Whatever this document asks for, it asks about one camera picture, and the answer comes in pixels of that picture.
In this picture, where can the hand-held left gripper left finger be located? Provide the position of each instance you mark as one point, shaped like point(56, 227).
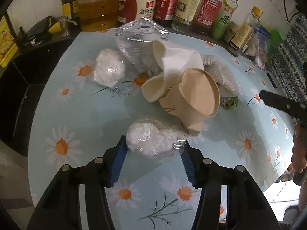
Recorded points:
point(117, 163)

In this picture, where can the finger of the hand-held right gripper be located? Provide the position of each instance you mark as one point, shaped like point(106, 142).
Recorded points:
point(280, 101)

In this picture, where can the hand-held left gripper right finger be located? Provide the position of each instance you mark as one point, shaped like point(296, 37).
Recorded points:
point(188, 165)

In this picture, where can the white plastic-wrapped paper ball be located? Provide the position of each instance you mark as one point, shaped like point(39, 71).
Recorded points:
point(109, 68)
point(148, 139)

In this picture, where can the person's right hand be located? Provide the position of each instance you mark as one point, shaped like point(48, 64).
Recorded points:
point(299, 151)

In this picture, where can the black pen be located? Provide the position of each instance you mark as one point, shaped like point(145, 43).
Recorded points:
point(271, 81)

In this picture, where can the patterned cloth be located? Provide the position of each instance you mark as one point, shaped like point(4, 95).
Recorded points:
point(291, 52)

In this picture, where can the crumpled green wrapper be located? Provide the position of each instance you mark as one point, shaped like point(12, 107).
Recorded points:
point(229, 103)

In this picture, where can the clear zip plastic bag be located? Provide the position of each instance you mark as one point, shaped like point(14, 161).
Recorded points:
point(260, 44)

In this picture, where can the daisy print tablecloth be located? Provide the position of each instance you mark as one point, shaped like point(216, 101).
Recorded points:
point(79, 115)

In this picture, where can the green plastic bag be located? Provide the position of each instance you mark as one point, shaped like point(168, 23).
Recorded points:
point(278, 39)

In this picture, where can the grey towel cloth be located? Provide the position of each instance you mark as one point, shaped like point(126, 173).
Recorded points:
point(221, 74)

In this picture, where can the crushed brown paper cup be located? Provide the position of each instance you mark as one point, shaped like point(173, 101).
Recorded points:
point(191, 95)

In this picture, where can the small bottle with yellow cap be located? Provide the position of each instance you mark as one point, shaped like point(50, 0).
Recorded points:
point(242, 34)

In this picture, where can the small seasoning shaker jar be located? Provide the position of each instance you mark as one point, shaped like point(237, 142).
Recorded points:
point(229, 32)

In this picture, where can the green labelled bottle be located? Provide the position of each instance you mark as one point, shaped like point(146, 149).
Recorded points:
point(225, 19)

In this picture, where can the white paper tissue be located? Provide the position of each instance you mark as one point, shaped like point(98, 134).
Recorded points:
point(178, 61)

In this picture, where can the clear bottle with red label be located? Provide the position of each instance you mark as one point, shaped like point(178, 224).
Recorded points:
point(208, 9)

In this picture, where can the black kitchen sink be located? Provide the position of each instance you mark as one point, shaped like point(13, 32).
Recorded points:
point(16, 100)

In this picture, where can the crumpled clear plastic container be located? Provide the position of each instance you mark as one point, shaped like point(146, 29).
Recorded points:
point(136, 43)

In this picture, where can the clear bottle with olive label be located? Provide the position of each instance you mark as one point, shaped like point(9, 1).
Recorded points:
point(187, 7)

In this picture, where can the metal sink faucet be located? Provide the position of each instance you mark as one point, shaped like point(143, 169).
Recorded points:
point(66, 26)

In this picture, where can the dark bottle with red label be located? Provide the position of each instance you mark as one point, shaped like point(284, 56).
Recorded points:
point(166, 2)

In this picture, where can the black and yellow glove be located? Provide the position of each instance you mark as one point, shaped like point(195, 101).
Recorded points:
point(44, 28)

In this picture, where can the clear cooking oil jug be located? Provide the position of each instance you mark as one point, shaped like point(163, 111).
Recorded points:
point(97, 9)

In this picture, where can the dark soy sauce jug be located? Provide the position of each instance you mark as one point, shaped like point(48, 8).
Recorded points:
point(136, 7)

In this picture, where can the yellow carton box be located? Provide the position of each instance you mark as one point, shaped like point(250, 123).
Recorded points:
point(7, 43)

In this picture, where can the dark bottle with green label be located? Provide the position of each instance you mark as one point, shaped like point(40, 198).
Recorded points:
point(75, 3)

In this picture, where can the dark bottle with yellow label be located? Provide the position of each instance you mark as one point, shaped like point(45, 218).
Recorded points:
point(66, 2)

